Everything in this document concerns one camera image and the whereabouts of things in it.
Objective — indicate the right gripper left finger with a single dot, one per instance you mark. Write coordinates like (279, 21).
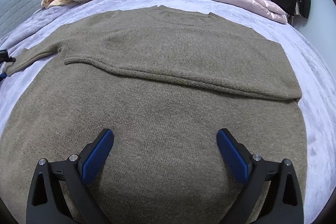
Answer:
(46, 202)

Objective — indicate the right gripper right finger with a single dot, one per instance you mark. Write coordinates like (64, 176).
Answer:
(283, 202)

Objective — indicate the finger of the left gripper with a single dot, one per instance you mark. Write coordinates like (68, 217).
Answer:
(3, 76)
(5, 58)

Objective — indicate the olive brown knit sweater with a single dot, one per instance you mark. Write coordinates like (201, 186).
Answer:
(165, 81)

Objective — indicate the lavender plush bedspread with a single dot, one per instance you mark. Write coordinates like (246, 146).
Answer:
(315, 79)

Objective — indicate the black hanging garment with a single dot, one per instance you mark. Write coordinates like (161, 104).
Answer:
(287, 5)

